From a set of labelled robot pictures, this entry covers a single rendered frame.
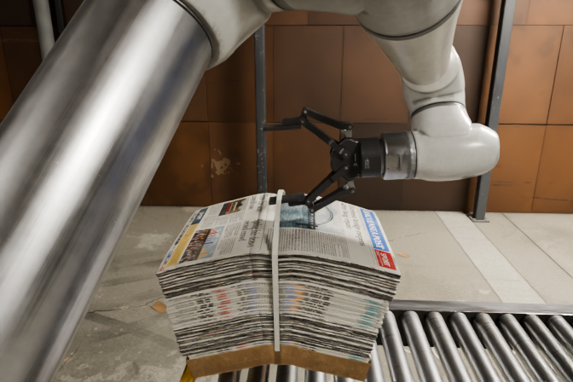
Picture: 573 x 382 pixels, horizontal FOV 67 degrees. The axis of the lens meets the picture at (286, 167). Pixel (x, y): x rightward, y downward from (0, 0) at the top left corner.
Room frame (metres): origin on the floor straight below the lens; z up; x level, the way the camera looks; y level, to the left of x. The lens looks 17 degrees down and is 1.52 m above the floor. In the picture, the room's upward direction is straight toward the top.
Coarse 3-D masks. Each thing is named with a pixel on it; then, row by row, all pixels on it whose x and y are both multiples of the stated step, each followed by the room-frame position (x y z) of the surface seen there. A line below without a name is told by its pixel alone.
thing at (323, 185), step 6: (342, 168) 0.76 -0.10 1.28; (348, 168) 0.76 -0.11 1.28; (330, 174) 0.79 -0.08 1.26; (336, 174) 0.77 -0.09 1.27; (342, 174) 0.77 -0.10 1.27; (324, 180) 0.79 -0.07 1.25; (330, 180) 0.77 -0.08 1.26; (336, 180) 0.77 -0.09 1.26; (318, 186) 0.78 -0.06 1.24; (324, 186) 0.77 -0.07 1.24; (312, 192) 0.78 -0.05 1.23; (318, 192) 0.77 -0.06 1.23; (312, 198) 0.77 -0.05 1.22; (306, 204) 0.77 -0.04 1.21
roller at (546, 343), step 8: (528, 320) 0.98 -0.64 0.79; (536, 320) 0.97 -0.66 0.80; (528, 328) 0.96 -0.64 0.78; (536, 328) 0.94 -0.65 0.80; (544, 328) 0.94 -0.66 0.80; (536, 336) 0.92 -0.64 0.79; (544, 336) 0.91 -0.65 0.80; (552, 336) 0.91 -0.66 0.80; (536, 344) 0.91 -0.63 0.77; (544, 344) 0.89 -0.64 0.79; (552, 344) 0.88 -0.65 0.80; (560, 344) 0.88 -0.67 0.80; (544, 352) 0.88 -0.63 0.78; (552, 352) 0.86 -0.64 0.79; (560, 352) 0.85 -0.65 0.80; (552, 360) 0.84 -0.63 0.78; (560, 360) 0.83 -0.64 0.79; (568, 360) 0.82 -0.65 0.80; (560, 368) 0.81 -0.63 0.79; (568, 368) 0.80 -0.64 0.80; (560, 376) 0.80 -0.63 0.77; (568, 376) 0.79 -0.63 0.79
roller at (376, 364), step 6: (372, 354) 0.84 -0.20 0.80; (378, 354) 0.85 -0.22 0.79; (372, 360) 0.82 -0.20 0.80; (378, 360) 0.83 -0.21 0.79; (372, 366) 0.80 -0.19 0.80; (378, 366) 0.81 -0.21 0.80; (372, 372) 0.79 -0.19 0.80; (378, 372) 0.79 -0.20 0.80; (366, 378) 0.78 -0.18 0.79; (372, 378) 0.77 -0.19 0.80; (378, 378) 0.77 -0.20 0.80; (384, 378) 0.78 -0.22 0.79
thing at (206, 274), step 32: (192, 224) 0.83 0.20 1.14; (224, 224) 0.79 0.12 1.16; (192, 256) 0.68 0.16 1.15; (224, 256) 0.65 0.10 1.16; (192, 288) 0.65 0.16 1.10; (224, 288) 0.64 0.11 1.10; (192, 320) 0.65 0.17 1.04; (224, 320) 0.64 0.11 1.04; (256, 320) 0.64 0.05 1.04; (192, 352) 0.64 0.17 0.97
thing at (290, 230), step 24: (264, 216) 0.79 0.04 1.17; (288, 216) 0.79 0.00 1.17; (264, 240) 0.69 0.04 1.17; (288, 240) 0.69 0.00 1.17; (264, 264) 0.65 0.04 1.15; (288, 264) 0.64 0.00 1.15; (264, 288) 0.64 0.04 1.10; (288, 288) 0.64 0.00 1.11; (264, 312) 0.64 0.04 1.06; (288, 312) 0.64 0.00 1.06; (264, 336) 0.64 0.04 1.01; (288, 336) 0.64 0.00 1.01
